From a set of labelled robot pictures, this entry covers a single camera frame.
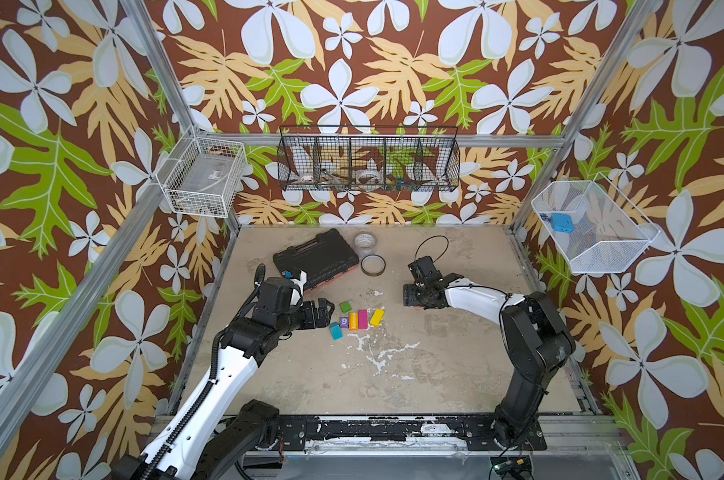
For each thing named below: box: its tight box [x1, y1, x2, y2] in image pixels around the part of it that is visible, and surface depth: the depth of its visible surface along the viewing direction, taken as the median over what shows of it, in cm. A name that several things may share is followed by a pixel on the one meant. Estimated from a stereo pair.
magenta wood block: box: [358, 309, 369, 330], surface depth 97 cm
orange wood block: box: [349, 312, 359, 331], surface depth 95 cm
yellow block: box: [370, 308, 385, 328], surface depth 96 cm
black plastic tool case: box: [273, 228, 360, 292], surface depth 106 cm
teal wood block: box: [329, 321, 344, 341], surface depth 93 cm
